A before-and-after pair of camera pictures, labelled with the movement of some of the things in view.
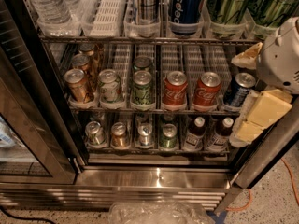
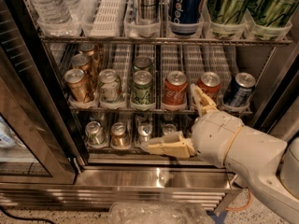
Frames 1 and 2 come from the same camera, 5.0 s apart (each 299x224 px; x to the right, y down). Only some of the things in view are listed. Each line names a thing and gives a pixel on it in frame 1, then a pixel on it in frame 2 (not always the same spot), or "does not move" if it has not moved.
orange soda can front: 78,85 does not move
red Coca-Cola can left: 175,89 does not move
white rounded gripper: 279,64 → 214,134
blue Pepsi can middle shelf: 236,91 does not move
